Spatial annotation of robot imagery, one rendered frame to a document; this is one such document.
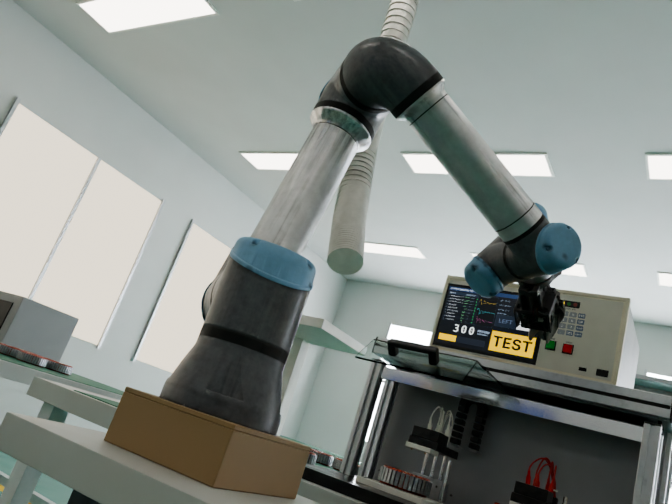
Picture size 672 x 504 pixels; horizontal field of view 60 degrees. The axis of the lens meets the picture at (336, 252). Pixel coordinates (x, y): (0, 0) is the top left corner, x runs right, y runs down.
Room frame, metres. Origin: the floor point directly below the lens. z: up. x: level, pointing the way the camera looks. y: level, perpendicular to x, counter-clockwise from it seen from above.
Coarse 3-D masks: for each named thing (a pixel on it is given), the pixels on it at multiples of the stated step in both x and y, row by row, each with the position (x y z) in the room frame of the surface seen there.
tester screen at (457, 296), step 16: (464, 288) 1.43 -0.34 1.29; (448, 304) 1.44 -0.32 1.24; (464, 304) 1.42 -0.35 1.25; (480, 304) 1.40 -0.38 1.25; (496, 304) 1.37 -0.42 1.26; (512, 304) 1.35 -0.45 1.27; (448, 320) 1.44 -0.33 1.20; (464, 320) 1.41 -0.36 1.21; (480, 320) 1.39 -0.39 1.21; (464, 336) 1.41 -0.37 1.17; (480, 336) 1.38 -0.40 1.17; (496, 352) 1.36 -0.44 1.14
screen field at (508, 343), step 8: (496, 336) 1.36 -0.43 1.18; (504, 336) 1.35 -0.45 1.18; (512, 336) 1.34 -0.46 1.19; (520, 336) 1.33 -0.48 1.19; (496, 344) 1.36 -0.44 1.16; (504, 344) 1.35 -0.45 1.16; (512, 344) 1.34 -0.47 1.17; (520, 344) 1.33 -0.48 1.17; (528, 344) 1.32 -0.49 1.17; (504, 352) 1.35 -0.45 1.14; (512, 352) 1.34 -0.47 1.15; (520, 352) 1.33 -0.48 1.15; (528, 352) 1.32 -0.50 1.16
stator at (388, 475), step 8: (384, 472) 1.28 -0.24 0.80; (392, 472) 1.27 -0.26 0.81; (400, 472) 1.25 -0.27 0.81; (408, 472) 1.26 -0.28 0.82; (384, 480) 1.27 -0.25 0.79; (392, 480) 1.26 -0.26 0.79; (400, 480) 1.25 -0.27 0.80; (408, 480) 1.25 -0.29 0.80; (416, 480) 1.25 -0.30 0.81; (424, 480) 1.25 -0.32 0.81; (400, 488) 1.25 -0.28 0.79; (408, 488) 1.25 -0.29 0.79; (416, 488) 1.25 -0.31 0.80; (424, 488) 1.26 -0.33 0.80; (424, 496) 1.28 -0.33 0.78
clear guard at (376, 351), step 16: (368, 352) 1.24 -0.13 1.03; (384, 352) 1.23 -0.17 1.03; (400, 352) 1.22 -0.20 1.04; (416, 352) 1.21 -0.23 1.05; (416, 368) 1.16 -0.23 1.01; (432, 368) 1.15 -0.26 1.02; (448, 368) 1.14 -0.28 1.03; (464, 368) 1.13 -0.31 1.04; (480, 368) 1.19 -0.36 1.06; (480, 384) 1.38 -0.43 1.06; (496, 384) 1.31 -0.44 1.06
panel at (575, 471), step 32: (416, 416) 1.58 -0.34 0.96; (512, 416) 1.44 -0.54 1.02; (384, 448) 1.61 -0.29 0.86; (480, 448) 1.47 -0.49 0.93; (512, 448) 1.43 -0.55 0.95; (544, 448) 1.39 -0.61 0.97; (576, 448) 1.35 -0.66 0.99; (608, 448) 1.31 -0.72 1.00; (448, 480) 1.50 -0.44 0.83; (480, 480) 1.46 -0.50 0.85; (512, 480) 1.42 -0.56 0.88; (544, 480) 1.38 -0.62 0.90; (576, 480) 1.34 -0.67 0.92; (608, 480) 1.30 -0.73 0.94
